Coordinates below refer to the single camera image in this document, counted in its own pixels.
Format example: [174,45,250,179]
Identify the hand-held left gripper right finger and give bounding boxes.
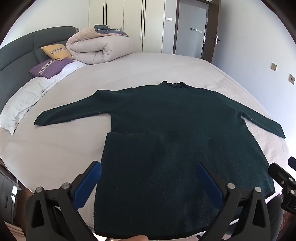
[198,162,272,241]

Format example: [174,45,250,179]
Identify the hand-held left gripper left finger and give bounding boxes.
[25,161,102,241]

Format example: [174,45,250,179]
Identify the dark green sweater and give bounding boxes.
[34,81,286,240]

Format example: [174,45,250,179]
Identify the person's grey trousers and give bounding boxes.
[266,196,285,241]

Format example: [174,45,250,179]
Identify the dark nightstand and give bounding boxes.
[0,160,26,232]

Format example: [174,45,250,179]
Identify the white pillow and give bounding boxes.
[0,76,55,135]

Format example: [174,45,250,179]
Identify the pale lavender pillow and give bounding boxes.
[48,60,89,81]

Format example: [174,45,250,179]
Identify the purple pillow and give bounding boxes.
[29,58,75,78]

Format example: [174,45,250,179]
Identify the yellow pillow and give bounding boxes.
[41,44,74,61]

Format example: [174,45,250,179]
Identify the rolled beige duvet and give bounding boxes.
[66,27,133,65]

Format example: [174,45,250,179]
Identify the grey upholstered headboard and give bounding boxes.
[0,26,80,86]

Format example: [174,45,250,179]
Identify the grey blue blanket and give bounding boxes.
[94,24,129,37]

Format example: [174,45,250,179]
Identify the brown wooden door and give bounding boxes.
[201,0,222,64]

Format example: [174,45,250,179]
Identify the cream wardrobe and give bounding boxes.
[88,0,177,55]

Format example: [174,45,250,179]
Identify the brown door frame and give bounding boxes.
[173,0,210,59]

